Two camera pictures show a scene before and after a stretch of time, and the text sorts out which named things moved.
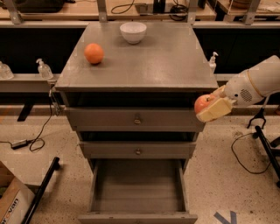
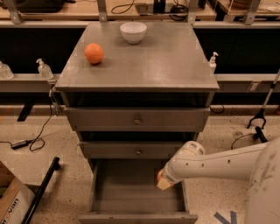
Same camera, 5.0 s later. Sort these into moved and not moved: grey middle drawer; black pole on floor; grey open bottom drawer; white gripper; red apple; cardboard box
Moved: red apple; white gripper
Not moved: black pole on floor; cardboard box; grey middle drawer; grey open bottom drawer
